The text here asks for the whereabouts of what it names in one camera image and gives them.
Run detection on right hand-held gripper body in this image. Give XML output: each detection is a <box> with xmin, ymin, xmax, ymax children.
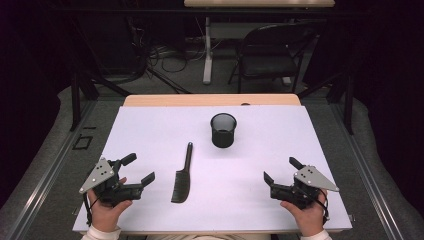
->
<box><xmin>270</xmin><ymin>165</ymin><xmax>341</xmax><ymax>211</ymax></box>

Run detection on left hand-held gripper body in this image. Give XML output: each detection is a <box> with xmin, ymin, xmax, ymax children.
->
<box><xmin>78</xmin><ymin>157</ymin><xmax>145</xmax><ymax>208</ymax></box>

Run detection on black comb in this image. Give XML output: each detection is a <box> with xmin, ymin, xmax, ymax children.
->
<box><xmin>170</xmin><ymin>141</ymin><xmax>195</xmax><ymax>205</ymax></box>

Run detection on black mesh pen cup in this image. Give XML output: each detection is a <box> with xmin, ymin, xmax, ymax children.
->
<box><xmin>209</xmin><ymin>112</ymin><xmax>238</xmax><ymax>149</ymax></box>

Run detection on person's right hand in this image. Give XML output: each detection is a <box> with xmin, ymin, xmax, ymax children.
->
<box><xmin>280</xmin><ymin>188</ymin><xmax>330</xmax><ymax>238</ymax></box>

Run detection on person's left hand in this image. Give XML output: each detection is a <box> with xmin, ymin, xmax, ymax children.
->
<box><xmin>87</xmin><ymin>177</ymin><xmax>134</xmax><ymax>233</ymax></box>

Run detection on white board sheet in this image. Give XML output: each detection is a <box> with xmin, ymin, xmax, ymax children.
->
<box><xmin>72</xmin><ymin>104</ymin><xmax>354</xmax><ymax>234</ymax></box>

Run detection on black metal stand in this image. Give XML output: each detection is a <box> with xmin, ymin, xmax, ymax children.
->
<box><xmin>295</xmin><ymin>19</ymin><xmax>357</xmax><ymax>136</ymax></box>
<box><xmin>64</xmin><ymin>19</ymin><xmax>133</xmax><ymax>133</ymax></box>

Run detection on black folding chair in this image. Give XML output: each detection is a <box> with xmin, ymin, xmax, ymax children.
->
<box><xmin>227</xmin><ymin>22</ymin><xmax>318</xmax><ymax>95</ymax></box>

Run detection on white desk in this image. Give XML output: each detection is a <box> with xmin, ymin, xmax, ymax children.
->
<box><xmin>183</xmin><ymin>0</ymin><xmax>336</xmax><ymax>86</ymax></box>

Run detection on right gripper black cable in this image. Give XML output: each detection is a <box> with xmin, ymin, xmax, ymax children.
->
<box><xmin>313</xmin><ymin>188</ymin><xmax>332</xmax><ymax>225</ymax></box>

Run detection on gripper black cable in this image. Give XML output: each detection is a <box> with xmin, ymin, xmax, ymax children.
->
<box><xmin>82</xmin><ymin>192</ymin><xmax>102</xmax><ymax>228</ymax></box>
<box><xmin>313</xmin><ymin>188</ymin><xmax>332</xmax><ymax>225</ymax></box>

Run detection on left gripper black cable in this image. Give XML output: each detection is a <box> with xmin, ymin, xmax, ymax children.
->
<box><xmin>82</xmin><ymin>192</ymin><xmax>102</xmax><ymax>228</ymax></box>

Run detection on bundle of floor cables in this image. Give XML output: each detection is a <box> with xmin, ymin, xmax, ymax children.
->
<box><xmin>131</xmin><ymin>19</ymin><xmax>209</xmax><ymax>76</ymax></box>

